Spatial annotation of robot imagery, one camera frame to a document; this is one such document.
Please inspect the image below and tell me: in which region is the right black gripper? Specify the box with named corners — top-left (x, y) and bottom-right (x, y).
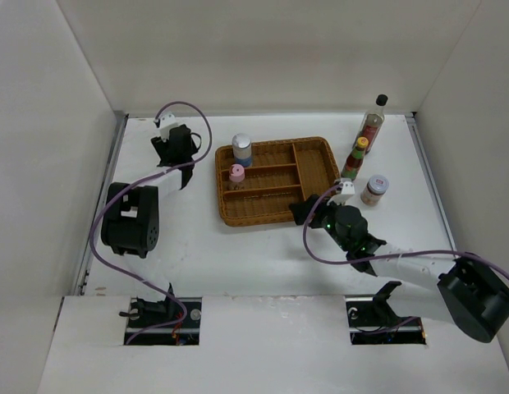
top-left (289, 194), bottom-right (351, 252)

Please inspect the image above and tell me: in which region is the black-capped shaker blue label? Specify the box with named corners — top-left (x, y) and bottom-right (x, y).
top-left (232, 133), bottom-right (252, 167)

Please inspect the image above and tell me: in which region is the pink-capped spice shaker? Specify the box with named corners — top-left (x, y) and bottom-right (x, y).
top-left (227, 164), bottom-right (245, 190)

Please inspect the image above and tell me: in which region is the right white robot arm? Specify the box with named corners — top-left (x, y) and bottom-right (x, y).
top-left (289, 195), bottom-right (509, 343)

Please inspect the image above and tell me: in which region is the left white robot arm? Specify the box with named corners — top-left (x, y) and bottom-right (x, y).
top-left (94, 124), bottom-right (202, 259)

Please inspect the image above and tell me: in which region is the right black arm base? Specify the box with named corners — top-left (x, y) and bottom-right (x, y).
top-left (346, 281), bottom-right (426, 346)

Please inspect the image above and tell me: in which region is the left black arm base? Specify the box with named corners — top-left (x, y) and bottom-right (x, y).
top-left (119, 297), bottom-right (203, 346)

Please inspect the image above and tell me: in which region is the brown wicker divided basket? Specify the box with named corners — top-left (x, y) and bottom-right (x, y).
top-left (215, 136), bottom-right (340, 227)

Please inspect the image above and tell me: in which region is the yellow-capped red sauce bottle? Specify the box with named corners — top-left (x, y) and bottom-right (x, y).
top-left (341, 137), bottom-right (369, 181)

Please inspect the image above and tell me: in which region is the short red-labelled jar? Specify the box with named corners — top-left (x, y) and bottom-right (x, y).
top-left (360, 175), bottom-right (389, 206)

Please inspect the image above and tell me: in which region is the tall black-capped sauce bottle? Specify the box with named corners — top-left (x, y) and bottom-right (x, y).
top-left (356, 94), bottom-right (388, 153)

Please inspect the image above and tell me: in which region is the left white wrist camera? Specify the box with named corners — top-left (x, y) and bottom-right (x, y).
top-left (154, 112), bottom-right (179, 142)

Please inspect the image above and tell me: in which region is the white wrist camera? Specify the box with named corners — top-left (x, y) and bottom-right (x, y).
top-left (154, 112), bottom-right (179, 142)
top-left (328, 178), bottom-right (355, 206)

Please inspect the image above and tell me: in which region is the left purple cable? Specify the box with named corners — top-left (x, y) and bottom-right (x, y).
top-left (90, 101), bottom-right (213, 345)

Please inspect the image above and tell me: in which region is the purple cable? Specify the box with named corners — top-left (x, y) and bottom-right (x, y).
top-left (90, 101), bottom-right (213, 345)
top-left (302, 182), bottom-right (509, 288)

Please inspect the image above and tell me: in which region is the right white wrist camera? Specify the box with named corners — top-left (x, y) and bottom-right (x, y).
top-left (328, 178), bottom-right (355, 206)

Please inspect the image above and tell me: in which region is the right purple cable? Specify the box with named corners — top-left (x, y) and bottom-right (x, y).
top-left (302, 182), bottom-right (509, 288)

